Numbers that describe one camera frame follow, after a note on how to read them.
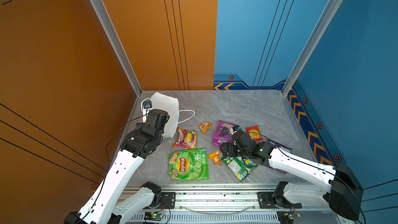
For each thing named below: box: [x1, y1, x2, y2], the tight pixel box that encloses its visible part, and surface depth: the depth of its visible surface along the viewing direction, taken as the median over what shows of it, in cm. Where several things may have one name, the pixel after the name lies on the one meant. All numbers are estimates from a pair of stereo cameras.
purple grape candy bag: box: [211, 120, 236, 147], surface depth 92 cm
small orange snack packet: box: [197, 121, 213, 134], surface depth 99 cm
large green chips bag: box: [167, 147, 209, 181], surface depth 84 cm
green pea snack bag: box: [221, 156, 259, 182], surface depth 82 cm
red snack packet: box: [245, 125, 264, 142], surface depth 98 cm
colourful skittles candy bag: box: [173, 127, 198, 149], surface depth 93 cm
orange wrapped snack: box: [208, 150, 222, 165], surface depth 88 cm
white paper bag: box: [150, 91, 180, 138], surface depth 78 cm
